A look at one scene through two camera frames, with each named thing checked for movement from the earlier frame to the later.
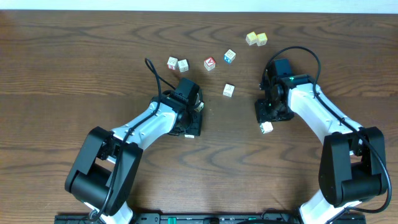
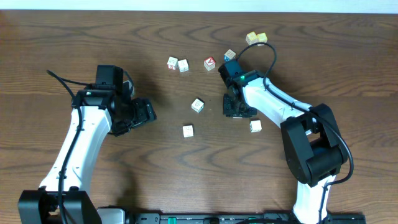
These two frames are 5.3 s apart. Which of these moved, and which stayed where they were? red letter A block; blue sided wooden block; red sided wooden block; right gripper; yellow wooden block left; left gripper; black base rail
Moved: left gripper; right gripper
Stayed: red sided wooden block; black base rail; yellow wooden block left; blue sided wooden block; red letter A block
